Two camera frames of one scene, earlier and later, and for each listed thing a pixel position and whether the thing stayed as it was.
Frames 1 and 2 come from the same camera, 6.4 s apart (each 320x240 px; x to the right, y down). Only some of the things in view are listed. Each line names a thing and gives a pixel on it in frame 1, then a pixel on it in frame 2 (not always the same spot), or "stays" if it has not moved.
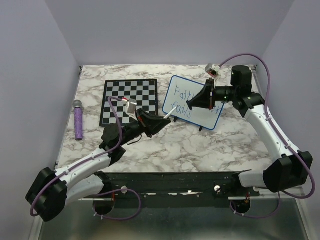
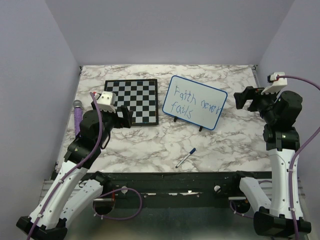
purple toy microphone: [78, 115] stays
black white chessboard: [145, 91] stays
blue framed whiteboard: [181, 90] stays
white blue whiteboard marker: [166, 116] to [190, 153]
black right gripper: [203, 99] to [250, 92]
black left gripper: [151, 124] to [126, 121]
